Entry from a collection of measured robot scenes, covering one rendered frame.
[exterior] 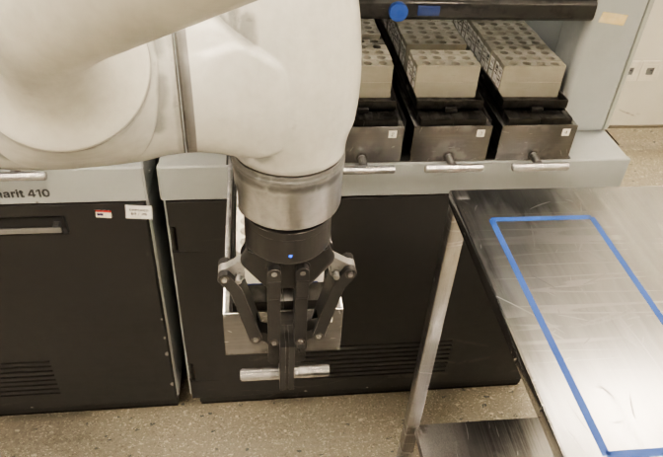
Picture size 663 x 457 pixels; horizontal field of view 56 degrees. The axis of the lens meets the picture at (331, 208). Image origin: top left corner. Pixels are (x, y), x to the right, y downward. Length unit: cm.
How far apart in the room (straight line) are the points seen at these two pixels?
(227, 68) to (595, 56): 90
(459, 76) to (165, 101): 77
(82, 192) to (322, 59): 77
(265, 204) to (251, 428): 114
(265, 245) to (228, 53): 18
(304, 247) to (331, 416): 111
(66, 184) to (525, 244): 73
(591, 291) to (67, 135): 61
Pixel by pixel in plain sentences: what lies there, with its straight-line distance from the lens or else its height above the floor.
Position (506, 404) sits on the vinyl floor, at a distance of 171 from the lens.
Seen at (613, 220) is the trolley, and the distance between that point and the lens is 93.
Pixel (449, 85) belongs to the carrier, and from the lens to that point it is 113.
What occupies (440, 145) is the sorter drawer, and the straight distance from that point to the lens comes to 109.
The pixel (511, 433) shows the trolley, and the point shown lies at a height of 28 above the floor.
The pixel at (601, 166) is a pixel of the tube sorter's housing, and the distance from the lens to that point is 124.
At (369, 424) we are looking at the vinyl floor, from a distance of 160.
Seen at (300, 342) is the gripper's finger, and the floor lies 84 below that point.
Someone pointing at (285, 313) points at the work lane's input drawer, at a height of 80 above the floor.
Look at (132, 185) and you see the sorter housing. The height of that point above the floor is 70.
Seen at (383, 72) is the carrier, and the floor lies 87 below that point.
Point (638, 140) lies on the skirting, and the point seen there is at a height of 3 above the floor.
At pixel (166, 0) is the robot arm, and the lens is 22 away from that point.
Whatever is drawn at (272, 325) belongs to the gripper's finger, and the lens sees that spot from 62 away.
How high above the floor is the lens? 133
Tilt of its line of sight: 38 degrees down
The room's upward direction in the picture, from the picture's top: 4 degrees clockwise
